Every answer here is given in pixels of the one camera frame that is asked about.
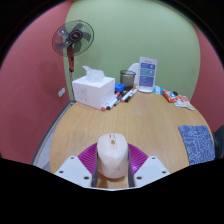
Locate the white tissue box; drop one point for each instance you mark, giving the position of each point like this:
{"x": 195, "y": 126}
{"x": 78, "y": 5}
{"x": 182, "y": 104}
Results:
{"x": 93, "y": 91}

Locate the blue patterned mouse pad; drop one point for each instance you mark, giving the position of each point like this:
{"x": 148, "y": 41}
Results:
{"x": 198, "y": 145}

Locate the beige computer mouse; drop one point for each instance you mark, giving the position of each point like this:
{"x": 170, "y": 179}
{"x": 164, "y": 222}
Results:
{"x": 112, "y": 156}

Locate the small black object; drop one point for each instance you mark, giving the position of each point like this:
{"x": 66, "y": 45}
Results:
{"x": 175, "y": 93}

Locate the white plastic chair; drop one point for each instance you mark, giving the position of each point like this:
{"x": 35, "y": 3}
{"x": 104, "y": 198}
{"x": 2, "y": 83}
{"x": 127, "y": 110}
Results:
{"x": 134, "y": 71}

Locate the blue whiteboard eraser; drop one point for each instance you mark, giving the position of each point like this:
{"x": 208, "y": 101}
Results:
{"x": 119, "y": 87}

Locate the clear acrylic sign stand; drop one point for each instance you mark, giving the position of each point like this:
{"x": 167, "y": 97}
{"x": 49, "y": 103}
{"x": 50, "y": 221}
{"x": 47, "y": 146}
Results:
{"x": 147, "y": 75}

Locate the red-capped white marker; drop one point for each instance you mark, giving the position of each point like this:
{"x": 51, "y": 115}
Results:
{"x": 129, "y": 95}
{"x": 110, "y": 102}

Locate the red-poled standing fan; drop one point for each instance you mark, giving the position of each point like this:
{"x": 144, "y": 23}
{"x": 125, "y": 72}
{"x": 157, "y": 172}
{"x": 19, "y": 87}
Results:
{"x": 74, "y": 36}

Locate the dark mesh pen cup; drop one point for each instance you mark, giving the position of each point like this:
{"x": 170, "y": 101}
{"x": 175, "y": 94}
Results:
{"x": 128, "y": 79}

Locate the orange snack packet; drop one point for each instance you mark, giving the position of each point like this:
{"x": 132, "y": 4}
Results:
{"x": 169, "y": 96}

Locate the black-capped white marker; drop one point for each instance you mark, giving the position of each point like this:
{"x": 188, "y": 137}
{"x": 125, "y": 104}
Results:
{"x": 114, "y": 102}

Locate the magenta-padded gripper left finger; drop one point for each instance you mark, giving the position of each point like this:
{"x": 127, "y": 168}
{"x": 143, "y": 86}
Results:
{"x": 71, "y": 168}

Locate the white wall socket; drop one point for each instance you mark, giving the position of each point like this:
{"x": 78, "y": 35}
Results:
{"x": 61, "y": 92}

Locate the light blue packet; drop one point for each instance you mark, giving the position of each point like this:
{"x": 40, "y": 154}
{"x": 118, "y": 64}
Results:
{"x": 158, "y": 90}

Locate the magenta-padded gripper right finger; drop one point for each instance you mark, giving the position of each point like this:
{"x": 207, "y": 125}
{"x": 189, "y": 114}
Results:
{"x": 151, "y": 168}

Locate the white snack packet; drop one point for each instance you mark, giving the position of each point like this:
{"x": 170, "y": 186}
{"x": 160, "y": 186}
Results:
{"x": 178, "y": 102}

